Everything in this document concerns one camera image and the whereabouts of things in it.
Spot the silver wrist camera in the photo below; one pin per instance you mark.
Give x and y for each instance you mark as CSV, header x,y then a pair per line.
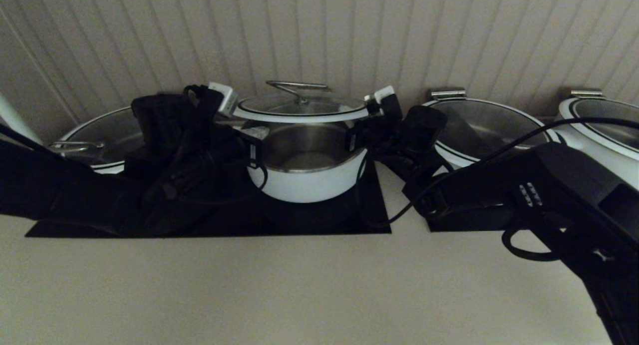
x,y
380,96
223,99

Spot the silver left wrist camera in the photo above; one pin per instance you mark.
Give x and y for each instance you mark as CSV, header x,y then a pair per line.
x,y
223,99

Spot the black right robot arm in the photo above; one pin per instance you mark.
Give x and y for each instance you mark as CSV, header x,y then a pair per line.
x,y
574,195

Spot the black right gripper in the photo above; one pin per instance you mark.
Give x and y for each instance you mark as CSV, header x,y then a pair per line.
x,y
374,140

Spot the white round pot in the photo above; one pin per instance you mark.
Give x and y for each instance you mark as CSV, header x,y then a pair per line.
x,y
452,160
309,185
626,170
112,169

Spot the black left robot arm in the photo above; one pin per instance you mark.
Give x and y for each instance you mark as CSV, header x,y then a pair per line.
x,y
75,185

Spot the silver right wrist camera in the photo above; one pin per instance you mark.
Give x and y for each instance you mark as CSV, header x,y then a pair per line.
x,y
380,96

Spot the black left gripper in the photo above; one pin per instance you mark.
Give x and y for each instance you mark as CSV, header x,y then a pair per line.
x,y
239,160

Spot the black glass cooktop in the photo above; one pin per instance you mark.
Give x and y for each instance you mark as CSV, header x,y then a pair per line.
x,y
449,226
309,220

